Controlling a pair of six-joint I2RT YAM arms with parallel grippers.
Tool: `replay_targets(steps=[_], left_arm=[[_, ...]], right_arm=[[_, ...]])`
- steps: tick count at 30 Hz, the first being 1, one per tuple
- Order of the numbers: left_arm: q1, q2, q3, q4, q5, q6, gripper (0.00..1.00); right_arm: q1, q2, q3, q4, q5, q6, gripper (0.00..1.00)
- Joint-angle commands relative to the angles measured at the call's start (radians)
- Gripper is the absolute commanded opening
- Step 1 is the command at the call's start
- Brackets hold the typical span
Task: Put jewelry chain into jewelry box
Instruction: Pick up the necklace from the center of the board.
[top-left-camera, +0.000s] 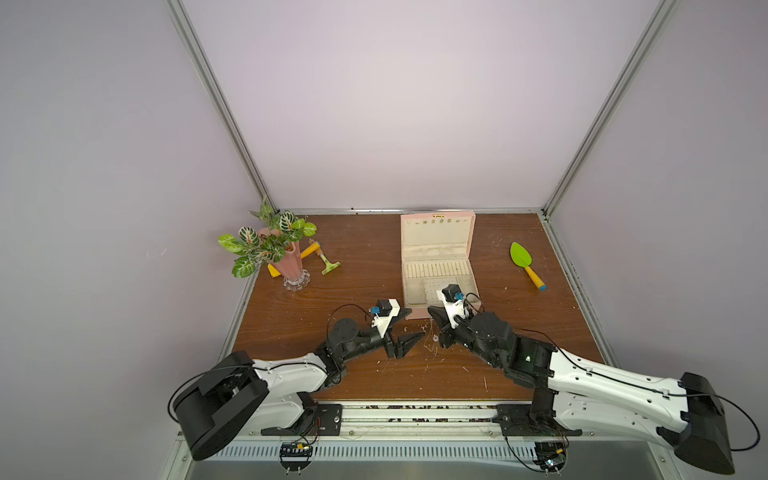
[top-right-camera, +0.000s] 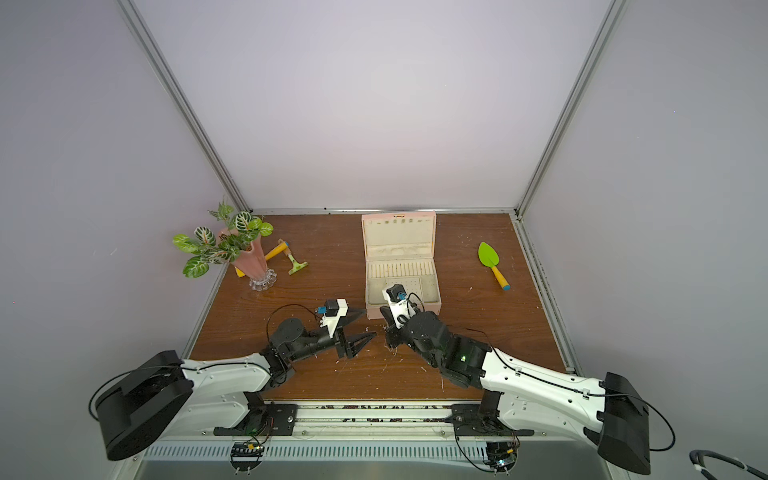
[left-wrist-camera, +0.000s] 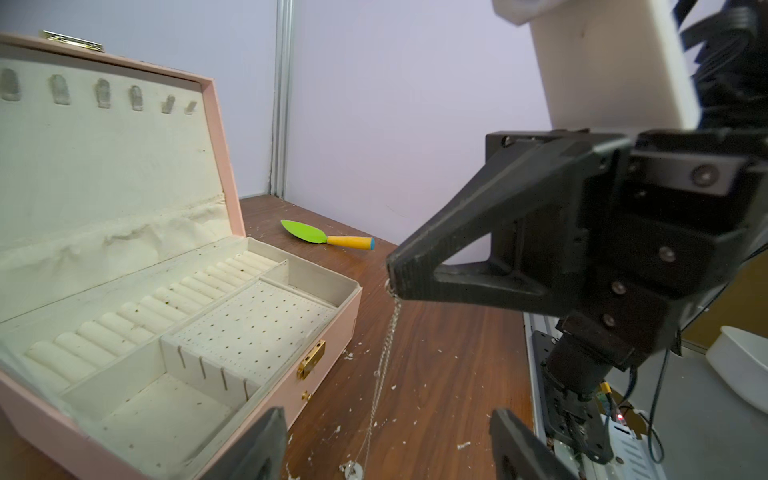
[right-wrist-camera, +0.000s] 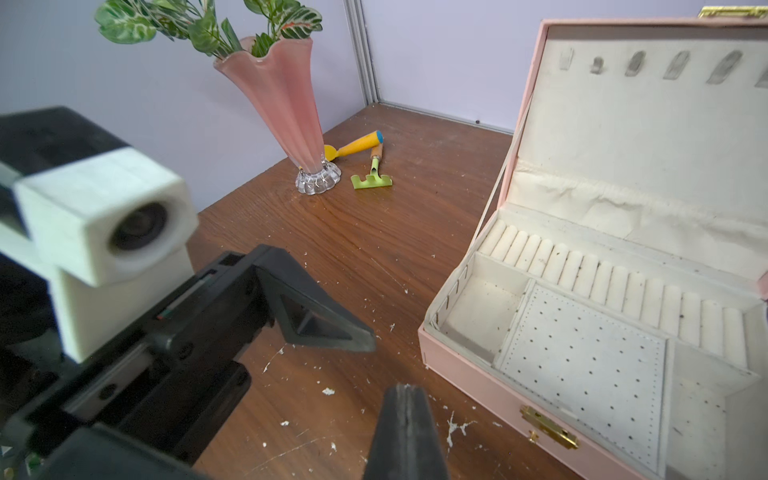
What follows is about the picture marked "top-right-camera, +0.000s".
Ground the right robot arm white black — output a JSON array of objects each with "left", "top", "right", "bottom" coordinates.
[{"left": 380, "top": 302, "right": 654, "bottom": 475}]

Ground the yellow green toy rake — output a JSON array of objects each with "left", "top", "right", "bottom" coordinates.
[{"left": 234, "top": 239, "right": 310, "bottom": 279}]

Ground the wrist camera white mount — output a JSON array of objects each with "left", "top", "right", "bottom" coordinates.
[
  {"left": 382, "top": 284, "right": 422, "bottom": 325},
  {"left": 316, "top": 299, "right": 348, "bottom": 337}
]

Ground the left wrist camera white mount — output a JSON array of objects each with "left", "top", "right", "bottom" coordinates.
[{"left": 316, "top": 299, "right": 348, "bottom": 337}]

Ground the green toy trowel yellow handle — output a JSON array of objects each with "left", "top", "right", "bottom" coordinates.
[{"left": 477, "top": 242, "right": 511, "bottom": 291}]

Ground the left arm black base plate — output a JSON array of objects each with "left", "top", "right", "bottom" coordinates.
[{"left": 213, "top": 392, "right": 299, "bottom": 437}]

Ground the potted plant pink vase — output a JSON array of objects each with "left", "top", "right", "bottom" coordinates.
[{"left": 172, "top": 201, "right": 277, "bottom": 291}]

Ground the circuit board connector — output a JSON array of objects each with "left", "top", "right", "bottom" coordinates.
[
  {"left": 484, "top": 442, "right": 519, "bottom": 473},
  {"left": 229, "top": 440, "right": 266, "bottom": 475}
]

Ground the pink jewelry box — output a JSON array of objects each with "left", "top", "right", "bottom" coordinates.
[{"left": 361, "top": 211, "right": 442, "bottom": 320}]

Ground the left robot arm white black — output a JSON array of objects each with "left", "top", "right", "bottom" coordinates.
[{"left": 89, "top": 306, "right": 376, "bottom": 461}]

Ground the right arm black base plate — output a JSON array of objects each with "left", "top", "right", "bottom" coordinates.
[{"left": 443, "top": 390, "right": 535, "bottom": 437}]

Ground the right circuit board connector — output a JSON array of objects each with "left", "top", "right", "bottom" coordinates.
[{"left": 484, "top": 442, "right": 519, "bottom": 473}]

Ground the black cable loop bottom right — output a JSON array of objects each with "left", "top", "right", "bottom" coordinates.
[{"left": 688, "top": 448, "right": 768, "bottom": 480}]

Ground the black left camera cable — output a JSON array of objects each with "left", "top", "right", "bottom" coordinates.
[{"left": 265, "top": 302, "right": 322, "bottom": 343}]

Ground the left circuit board connector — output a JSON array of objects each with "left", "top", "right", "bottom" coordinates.
[{"left": 229, "top": 440, "right": 266, "bottom": 475}]

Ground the aluminium mounting rail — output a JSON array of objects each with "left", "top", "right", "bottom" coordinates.
[{"left": 128, "top": 399, "right": 622, "bottom": 445}]

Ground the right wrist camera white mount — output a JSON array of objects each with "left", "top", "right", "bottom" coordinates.
[{"left": 382, "top": 284, "right": 422, "bottom": 325}]

